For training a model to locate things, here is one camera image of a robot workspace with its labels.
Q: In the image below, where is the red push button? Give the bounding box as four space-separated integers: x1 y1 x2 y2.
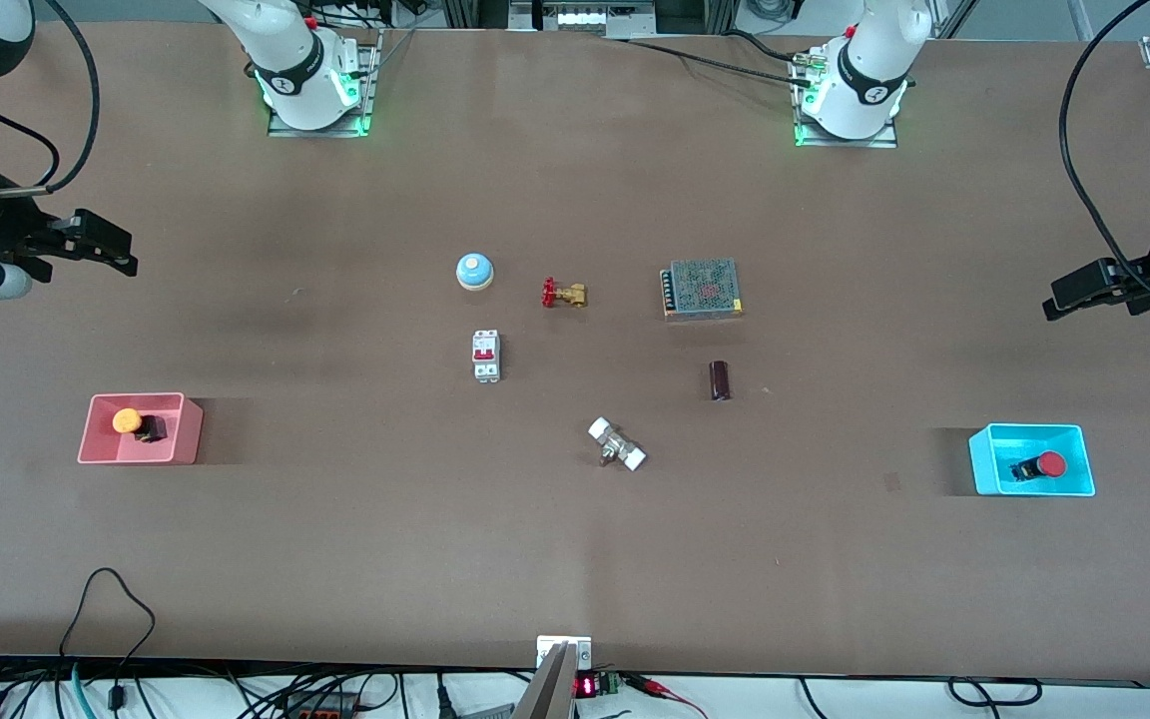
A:
1009 451 1067 482

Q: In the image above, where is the yellow push button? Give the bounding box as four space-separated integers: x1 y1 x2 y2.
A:
112 408 169 443

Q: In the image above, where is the cyan plastic bin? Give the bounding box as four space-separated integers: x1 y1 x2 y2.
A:
967 423 1097 498

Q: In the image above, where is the pink plastic bin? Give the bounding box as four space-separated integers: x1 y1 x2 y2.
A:
77 392 205 466

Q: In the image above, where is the metal mesh power supply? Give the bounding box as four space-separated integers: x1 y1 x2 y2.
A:
660 259 745 322

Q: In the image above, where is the metal valve with white ends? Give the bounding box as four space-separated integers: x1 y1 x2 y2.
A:
588 416 648 472

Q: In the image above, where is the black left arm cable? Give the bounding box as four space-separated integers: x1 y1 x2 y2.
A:
1058 0 1150 303

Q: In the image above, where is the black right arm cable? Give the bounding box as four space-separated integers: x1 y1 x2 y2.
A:
0 0 103 194

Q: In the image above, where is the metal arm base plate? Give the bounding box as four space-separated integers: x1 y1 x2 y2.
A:
792 58 899 150
267 38 382 139

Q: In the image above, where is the thin black looped cable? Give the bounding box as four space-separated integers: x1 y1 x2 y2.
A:
58 567 158 690

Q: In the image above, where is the black coiled cable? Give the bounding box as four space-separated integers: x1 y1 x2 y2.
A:
947 676 1044 709

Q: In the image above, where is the teal cable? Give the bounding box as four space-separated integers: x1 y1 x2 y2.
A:
69 663 99 719

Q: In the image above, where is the black cable to arm base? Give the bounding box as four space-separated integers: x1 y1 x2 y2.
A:
603 28 818 87

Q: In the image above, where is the red clip lead wire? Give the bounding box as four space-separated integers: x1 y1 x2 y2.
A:
623 673 712 719

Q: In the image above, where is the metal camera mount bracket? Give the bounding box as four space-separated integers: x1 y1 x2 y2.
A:
512 635 594 719

